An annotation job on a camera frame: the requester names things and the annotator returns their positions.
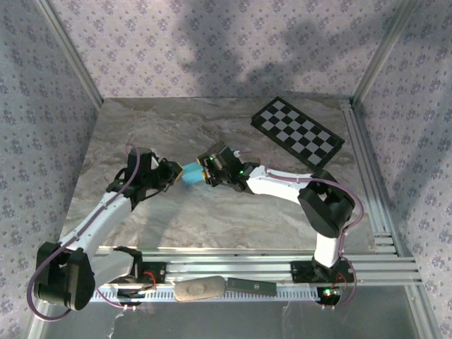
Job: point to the aluminium frame rail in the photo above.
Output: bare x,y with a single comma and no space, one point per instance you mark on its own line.
229,268

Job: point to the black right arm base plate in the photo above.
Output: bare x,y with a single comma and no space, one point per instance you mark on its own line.
300,272

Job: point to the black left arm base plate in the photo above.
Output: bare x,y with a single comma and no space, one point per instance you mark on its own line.
159,272

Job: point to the aluminium side rail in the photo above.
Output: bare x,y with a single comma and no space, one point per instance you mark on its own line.
360,141

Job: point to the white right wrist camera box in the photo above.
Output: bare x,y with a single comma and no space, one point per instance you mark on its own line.
236,154

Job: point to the grey oval pad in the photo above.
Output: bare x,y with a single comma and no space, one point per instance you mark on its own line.
197,289

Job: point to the dark metal bar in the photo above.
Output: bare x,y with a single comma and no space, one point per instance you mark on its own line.
250,286

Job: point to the black and white checkerboard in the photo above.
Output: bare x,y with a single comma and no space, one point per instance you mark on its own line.
296,130

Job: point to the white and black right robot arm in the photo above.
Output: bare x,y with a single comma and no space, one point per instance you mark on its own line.
279,183

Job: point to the white and blue paper box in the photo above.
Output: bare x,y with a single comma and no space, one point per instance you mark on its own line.
192,174

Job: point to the aluminium corner post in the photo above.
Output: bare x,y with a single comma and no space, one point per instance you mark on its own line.
383,53
72,54

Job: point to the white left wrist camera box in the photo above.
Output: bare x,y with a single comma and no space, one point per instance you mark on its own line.
154,161

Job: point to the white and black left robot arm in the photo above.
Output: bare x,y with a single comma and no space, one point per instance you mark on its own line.
106,219

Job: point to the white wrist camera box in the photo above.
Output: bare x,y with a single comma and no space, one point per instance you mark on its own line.
154,161
236,154

